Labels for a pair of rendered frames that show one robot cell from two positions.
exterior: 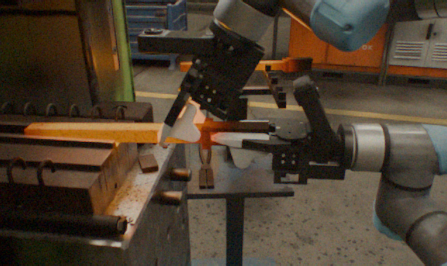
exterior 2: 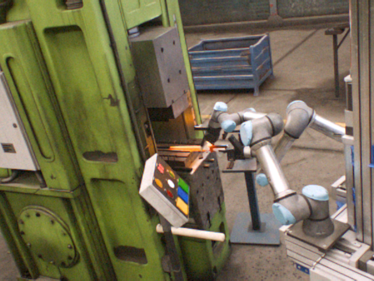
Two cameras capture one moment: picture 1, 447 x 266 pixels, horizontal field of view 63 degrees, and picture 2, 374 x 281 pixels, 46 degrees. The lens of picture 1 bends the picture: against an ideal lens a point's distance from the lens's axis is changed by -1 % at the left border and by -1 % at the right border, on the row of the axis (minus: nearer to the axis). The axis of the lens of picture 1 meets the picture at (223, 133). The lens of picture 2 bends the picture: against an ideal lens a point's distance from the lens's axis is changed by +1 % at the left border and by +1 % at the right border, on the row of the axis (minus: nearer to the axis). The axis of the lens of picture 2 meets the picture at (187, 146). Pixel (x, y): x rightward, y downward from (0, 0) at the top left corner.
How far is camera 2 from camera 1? 2.20 m
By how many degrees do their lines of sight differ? 22
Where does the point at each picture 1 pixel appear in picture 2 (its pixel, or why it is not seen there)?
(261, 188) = (250, 169)
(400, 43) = not seen: outside the picture
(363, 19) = (227, 127)
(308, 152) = (233, 152)
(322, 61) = not seen: outside the picture
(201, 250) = (247, 209)
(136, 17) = (227, 58)
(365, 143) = (245, 150)
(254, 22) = (215, 125)
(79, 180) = (182, 159)
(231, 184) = (239, 167)
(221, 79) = (211, 136)
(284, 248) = not seen: hidden behind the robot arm
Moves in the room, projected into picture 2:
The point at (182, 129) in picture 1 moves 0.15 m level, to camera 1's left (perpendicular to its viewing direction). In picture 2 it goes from (205, 147) to (183, 148)
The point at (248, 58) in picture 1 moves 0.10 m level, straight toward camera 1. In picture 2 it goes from (217, 131) to (211, 138)
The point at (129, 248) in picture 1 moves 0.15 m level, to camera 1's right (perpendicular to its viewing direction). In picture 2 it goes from (192, 174) to (215, 174)
